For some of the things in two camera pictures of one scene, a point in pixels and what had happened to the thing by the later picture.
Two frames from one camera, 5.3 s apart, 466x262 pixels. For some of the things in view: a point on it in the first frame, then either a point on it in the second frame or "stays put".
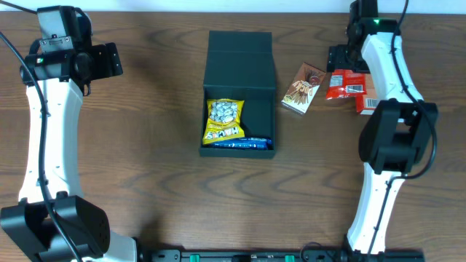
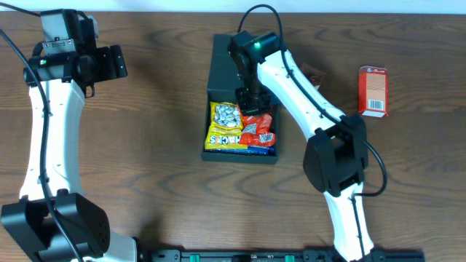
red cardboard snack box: x=366 y=99 stays put
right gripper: x=337 y=58 -> x=253 y=105
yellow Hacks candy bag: x=224 y=120 stays put
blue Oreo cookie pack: x=244 y=143 -> x=267 y=151
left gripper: x=108 y=59 stays put
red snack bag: x=344 y=83 -> x=258 y=130
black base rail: x=168 y=255 stays put
